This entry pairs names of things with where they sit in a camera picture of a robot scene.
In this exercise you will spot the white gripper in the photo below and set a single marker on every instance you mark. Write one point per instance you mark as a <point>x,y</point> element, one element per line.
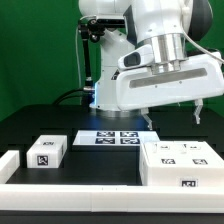
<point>199,77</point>

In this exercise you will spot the white cabinet box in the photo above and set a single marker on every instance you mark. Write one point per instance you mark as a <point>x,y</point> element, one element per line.
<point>180,175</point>

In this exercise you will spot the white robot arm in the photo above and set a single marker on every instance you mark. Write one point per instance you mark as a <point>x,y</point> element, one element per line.
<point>167,25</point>

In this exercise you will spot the white block with marker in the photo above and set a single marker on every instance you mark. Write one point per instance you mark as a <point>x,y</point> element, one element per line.
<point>47,151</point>

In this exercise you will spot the white left fence piece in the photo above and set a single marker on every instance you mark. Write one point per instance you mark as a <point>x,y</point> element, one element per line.
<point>9,163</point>

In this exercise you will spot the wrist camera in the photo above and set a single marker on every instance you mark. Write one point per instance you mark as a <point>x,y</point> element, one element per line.
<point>140,57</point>

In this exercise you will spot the white marker base plate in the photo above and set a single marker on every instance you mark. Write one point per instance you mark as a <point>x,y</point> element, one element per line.
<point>114,138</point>

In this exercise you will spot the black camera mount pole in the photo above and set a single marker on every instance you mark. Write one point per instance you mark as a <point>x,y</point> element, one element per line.
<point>87,50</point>

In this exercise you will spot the white front fence rail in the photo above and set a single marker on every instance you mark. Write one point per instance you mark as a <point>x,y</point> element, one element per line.
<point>111,198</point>

